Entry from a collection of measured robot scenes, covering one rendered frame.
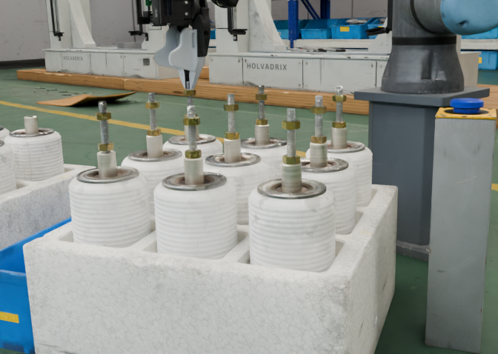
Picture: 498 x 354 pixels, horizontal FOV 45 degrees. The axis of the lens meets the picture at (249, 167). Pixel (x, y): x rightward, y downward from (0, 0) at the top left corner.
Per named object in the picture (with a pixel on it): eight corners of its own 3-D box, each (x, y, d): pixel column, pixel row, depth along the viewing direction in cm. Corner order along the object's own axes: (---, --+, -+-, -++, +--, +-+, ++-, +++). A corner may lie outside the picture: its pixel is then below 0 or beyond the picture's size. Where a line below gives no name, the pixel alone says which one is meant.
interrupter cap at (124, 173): (111, 189, 70) (111, 183, 70) (63, 182, 73) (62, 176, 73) (151, 174, 76) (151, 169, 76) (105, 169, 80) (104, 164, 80)
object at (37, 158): (40, 220, 117) (30, 127, 113) (81, 225, 113) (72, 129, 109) (3, 236, 108) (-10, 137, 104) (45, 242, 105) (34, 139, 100)
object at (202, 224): (227, 301, 81) (222, 169, 76) (250, 335, 72) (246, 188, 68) (155, 313, 78) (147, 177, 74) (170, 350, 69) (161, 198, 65)
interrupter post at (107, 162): (109, 181, 73) (107, 155, 72) (94, 179, 74) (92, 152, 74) (122, 176, 75) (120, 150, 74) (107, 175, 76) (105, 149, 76)
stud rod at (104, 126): (101, 164, 74) (96, 101, 72) (104, 161, 75) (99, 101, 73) (110, 163, 74) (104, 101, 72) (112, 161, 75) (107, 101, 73)
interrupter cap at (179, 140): (225, 141, 96) (225, 136, 96) (191, 149, 91) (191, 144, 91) (193, 136, 101) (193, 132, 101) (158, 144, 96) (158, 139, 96)
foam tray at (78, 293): (178, 264, 112) (173, 169, 107) (394, 292, 98) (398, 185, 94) (36, 379, 76) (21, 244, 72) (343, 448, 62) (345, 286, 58)
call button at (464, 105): (450, 112, 79) (450, 97, 79) (482, 113, 78) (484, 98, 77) (448, 117, 75) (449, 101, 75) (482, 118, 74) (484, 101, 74)
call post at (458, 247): (428, 321, 88) (439, 109, 81) (480, 329, 86) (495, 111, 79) (424, 346, 82) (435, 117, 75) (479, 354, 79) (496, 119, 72)
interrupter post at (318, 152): (328, 166, 78) (328, 141, 77) (327, 170, 76) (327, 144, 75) (310, 165, 79) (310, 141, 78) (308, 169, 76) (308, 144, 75)
